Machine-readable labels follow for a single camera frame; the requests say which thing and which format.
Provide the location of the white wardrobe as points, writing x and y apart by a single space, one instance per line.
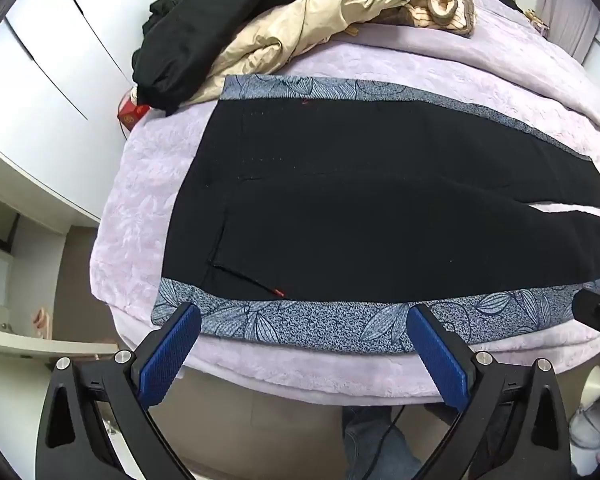
55 85

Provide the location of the lavender embossed blanket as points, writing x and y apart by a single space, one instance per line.
145 170

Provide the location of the pink slippers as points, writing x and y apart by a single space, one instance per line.
41 322

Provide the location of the person's leg in jeans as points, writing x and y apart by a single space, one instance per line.
375 445

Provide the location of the red box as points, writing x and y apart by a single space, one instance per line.
130 116

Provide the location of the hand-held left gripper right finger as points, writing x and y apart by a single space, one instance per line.
437 355

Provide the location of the black jacket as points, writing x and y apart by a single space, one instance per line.
190 35

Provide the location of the beige coat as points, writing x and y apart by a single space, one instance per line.
290 25

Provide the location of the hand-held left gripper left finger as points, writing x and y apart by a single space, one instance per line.
172 355

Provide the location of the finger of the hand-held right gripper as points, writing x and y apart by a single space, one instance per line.
597 312

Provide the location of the white shelf ledge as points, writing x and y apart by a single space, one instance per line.
40 345

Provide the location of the striped knit garment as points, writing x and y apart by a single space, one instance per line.
445 15

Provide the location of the black pants with floral panels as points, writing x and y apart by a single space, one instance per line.
355 210

